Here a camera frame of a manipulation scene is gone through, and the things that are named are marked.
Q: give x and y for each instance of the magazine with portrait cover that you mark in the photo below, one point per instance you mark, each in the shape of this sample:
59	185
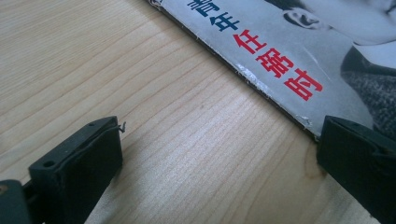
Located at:
280	46

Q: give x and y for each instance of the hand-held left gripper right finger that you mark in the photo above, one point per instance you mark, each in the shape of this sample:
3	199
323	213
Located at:
358	158

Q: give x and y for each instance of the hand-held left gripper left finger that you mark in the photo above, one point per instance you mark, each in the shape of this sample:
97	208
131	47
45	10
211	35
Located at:
77	168

